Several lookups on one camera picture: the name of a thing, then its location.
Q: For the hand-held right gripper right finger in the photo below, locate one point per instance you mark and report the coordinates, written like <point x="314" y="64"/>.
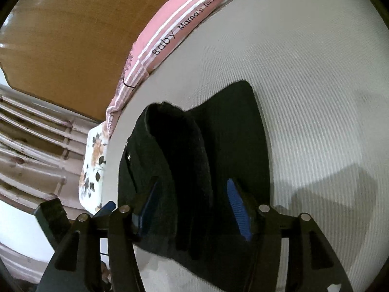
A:
<point x="240" y="213"/>

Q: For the brown wooden headboard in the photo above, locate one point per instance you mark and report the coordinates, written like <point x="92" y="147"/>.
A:
<point x="76" y="36"/>

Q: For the beige barred railing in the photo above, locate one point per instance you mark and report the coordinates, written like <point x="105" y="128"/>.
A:
<point x="36" y="146"/>

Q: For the grey woven bed mat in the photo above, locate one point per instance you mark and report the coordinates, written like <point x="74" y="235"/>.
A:
<point x="304" y="97"/>

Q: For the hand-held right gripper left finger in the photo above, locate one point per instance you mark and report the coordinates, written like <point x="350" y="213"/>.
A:
<point x="148" y="210"/>

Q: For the white floral pillow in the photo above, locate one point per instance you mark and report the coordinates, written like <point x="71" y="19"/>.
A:
<point x="94" y="164"/>

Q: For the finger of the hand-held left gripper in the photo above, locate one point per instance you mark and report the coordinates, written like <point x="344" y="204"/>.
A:
<point x="105" y="209"/>
<point x="53" y="217"/>

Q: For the black pants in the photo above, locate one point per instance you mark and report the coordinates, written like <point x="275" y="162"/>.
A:
<point x="188" y="158"/>

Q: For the pink striped bolster pillow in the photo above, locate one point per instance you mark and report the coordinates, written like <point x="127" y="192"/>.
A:
<point x="170" y="30"/>

